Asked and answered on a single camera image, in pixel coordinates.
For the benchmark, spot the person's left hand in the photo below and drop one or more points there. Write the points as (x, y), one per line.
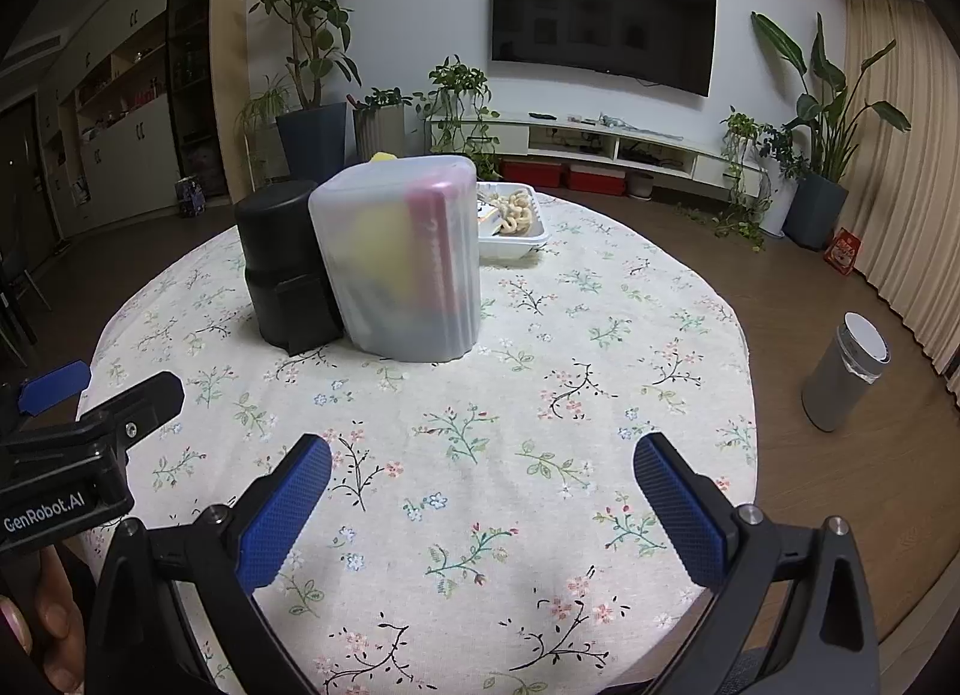
(45, 620)

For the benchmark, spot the white television cabinet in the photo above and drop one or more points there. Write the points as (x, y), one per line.
(660, 144)

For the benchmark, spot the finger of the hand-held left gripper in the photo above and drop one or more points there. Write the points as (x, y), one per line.
(52, 388)
(146, 399)

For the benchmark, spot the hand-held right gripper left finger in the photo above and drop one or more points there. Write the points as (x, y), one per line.
(285, 511)

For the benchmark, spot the dark grey plant pot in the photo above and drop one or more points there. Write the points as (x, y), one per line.
(816, 211)

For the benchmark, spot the trailing pothos plant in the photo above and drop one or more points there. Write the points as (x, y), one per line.
(457, 110)

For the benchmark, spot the dark dining chair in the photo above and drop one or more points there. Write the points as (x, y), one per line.
(19, 305)

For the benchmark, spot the white tall plant pot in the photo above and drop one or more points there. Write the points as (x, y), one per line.
(781, 204)

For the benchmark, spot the floral tablecloth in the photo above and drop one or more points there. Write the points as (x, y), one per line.
(487, 403)

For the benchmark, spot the translucent plastic container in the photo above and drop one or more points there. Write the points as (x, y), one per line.
(397, 260)

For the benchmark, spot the cream chunky scrunchie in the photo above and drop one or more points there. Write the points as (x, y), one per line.
(517, 211)

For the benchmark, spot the bushy vine plant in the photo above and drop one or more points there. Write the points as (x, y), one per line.
(746, 155)

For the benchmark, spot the red paper bag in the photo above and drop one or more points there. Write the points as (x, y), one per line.
(843, 253)

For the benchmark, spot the small green plant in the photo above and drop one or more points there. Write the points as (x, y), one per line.
(382, 99)

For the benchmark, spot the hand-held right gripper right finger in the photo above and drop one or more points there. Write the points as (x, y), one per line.
(679, 511)

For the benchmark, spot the dark display shelf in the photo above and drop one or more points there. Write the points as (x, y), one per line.
(195, 65)

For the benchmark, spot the broad leaf plant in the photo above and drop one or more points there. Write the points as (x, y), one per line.
(825, 110)

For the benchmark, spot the tall leafy plant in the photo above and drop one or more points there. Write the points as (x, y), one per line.
(307, 13)

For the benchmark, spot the white ribbed plant pot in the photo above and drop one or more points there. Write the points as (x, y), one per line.
(379, 134)

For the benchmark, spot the dark blue plant pot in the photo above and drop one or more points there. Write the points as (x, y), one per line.
(311, 144)

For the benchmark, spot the white wall cabinet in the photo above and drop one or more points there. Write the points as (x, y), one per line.
(112, 140)

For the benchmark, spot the red storage box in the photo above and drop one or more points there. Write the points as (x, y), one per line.
(532, 174)
(596, 179)

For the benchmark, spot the wall television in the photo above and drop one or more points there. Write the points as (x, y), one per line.
(600, 20)

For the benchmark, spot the white plastic tray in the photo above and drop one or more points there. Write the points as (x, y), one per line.
(517, 241)

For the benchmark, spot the spider plant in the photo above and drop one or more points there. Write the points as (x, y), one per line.
(262, 106)

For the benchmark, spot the beige curtain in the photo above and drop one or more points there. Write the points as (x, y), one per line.
(907, 178)

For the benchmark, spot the grey trash bin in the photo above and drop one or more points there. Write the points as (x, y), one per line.
(844, 373)

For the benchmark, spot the black cylindrical container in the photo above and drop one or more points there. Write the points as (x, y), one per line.
(281, 268)

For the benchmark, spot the pink sponge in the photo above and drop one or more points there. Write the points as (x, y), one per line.
(431, 253)

